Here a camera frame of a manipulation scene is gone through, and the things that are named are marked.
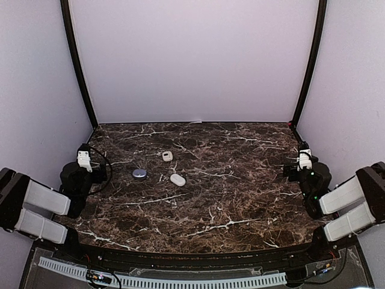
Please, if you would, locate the purple blue charging case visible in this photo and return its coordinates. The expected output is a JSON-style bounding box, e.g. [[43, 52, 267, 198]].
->
[[132, 169, 147, 179]]

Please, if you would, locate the beige earbud charging case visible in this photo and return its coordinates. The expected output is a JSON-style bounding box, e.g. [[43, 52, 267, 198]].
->
[[162, 151, 173, 162]]

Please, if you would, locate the white charging case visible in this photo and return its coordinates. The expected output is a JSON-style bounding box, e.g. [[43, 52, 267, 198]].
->
[[170, 173, 186, 187]]

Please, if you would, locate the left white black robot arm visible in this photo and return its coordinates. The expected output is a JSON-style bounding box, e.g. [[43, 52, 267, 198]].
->
[[1, 162, 108, 263]]

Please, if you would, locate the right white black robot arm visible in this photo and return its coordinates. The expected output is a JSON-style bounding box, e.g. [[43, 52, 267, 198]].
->
[[283, 161, 384, 261]]

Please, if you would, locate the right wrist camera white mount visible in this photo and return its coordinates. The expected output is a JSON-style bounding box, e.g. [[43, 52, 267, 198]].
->
[[297, 143, 313, 171]]

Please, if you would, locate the black front table rail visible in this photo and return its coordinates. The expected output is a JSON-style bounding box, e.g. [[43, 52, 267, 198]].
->
[[68, 243, 321, 271]]

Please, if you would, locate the white slotted cable duct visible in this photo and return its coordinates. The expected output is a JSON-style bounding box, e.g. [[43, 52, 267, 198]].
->
[[38, 257, 287, 288]]

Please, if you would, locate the left black frame post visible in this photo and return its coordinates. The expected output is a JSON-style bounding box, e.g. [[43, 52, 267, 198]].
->
[[60, 0, 98, 129]]

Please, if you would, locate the black frame post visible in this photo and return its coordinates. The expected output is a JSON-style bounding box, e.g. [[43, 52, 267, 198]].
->
[[291, 0, 327, 130], [60, 0, 98, 129]]

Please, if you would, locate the right black frame post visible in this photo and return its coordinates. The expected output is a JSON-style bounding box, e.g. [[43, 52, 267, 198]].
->
[[291, 0, 327, 130]]

